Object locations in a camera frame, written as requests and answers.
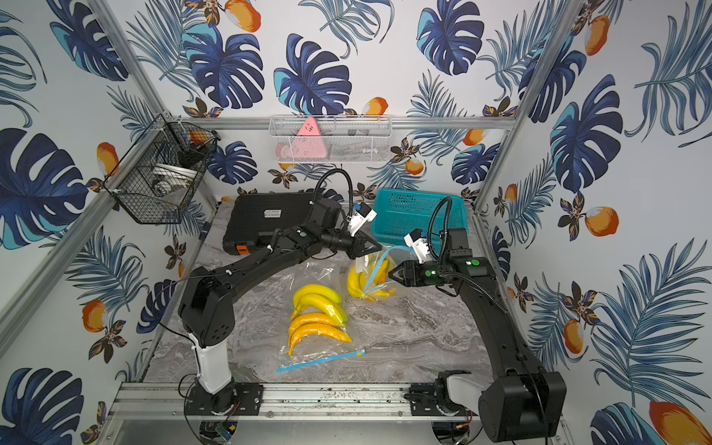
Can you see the clear zip-top bag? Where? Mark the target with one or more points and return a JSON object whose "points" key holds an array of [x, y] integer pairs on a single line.
{"points": [[315, 350], [399, 254]]}

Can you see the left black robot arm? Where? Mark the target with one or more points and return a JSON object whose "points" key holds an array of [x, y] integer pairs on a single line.
{"points": [[206, 309]]}

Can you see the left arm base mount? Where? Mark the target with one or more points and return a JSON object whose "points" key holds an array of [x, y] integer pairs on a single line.
{"points": [[234, 399]]}

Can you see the yellow banana bunch on table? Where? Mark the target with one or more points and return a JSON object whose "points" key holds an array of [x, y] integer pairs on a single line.
{"points": [[317, 311]]}

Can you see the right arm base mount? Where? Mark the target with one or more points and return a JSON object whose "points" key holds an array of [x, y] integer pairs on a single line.
{"points": [[431, 398]]}

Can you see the teal plastic basket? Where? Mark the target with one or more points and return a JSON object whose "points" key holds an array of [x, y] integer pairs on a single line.
{"points": [[398, 212]]}

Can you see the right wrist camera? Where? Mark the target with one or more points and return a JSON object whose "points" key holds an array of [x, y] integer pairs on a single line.
{"points": [[419, 244]]}

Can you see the white wire wall basket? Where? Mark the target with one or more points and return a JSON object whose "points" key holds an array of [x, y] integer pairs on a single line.
{"points": [[348, 138]]}

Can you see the clear zip-top bag on table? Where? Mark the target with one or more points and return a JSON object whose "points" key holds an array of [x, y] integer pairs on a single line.
{"points": [[315, 350]]}

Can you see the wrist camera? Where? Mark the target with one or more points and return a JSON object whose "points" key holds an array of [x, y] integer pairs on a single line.
{"points": [[362, 214], [419, 244]]}

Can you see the yellow banana bunch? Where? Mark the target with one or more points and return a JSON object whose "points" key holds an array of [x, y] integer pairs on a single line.
{"points": [[317, 311], [368, 278]]}

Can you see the black wire basket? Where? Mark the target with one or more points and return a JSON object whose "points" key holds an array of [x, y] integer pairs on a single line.
{"points": [[157, 179]]}

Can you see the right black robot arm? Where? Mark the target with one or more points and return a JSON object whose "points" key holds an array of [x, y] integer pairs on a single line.
{"points": [[524, 401]]}

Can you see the black plastic tool case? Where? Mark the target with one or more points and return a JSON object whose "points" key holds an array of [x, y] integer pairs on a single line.
{"points": [[256, 217]]}

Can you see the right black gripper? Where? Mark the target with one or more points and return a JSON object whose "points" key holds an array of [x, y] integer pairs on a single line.
{"points": [[411, 271]]}

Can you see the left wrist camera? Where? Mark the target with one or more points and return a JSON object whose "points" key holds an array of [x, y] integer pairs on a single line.
{"points": [[362, 214]]}

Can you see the aluminium front rail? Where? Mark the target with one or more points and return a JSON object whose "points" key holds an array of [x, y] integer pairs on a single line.
{"points": [[289, 402]]}

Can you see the pink triangular item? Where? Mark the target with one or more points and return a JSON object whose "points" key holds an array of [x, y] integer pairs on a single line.
{"points": [[309, 142]]}

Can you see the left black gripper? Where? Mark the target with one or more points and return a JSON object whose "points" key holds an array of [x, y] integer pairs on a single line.
{"points": [[355, 243]]}

